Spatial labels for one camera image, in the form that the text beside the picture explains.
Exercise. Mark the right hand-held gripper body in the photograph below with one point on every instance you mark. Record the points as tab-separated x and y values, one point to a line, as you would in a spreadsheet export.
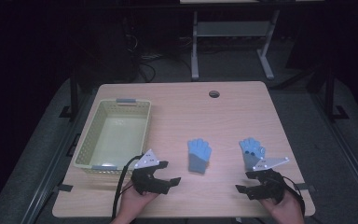
270	186

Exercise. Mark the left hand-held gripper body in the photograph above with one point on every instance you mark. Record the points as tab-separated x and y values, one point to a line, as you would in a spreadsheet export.
146	183

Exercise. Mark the blue knit glove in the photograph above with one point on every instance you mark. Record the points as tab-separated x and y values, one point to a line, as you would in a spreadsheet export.
250	149
199	155

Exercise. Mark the pale yellow plastic basket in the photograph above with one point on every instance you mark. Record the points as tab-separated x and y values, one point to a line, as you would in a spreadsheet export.
118	140

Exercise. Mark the person's left hand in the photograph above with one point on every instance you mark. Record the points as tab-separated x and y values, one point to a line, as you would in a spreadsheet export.
135	203

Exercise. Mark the person's right hand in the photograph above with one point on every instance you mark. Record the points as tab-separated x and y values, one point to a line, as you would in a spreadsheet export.
286	210

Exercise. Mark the grey tape strip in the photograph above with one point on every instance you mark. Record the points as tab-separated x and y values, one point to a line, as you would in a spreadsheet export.
65	188
308	187

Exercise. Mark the black metal stand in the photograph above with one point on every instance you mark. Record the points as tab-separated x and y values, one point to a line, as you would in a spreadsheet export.
331	93
73	93

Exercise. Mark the aluminium rail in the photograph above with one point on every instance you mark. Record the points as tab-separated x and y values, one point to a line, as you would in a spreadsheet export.
349	163
43	183

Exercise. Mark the grey metal table frame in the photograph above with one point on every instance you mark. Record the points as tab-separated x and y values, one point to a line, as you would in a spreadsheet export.
231	28

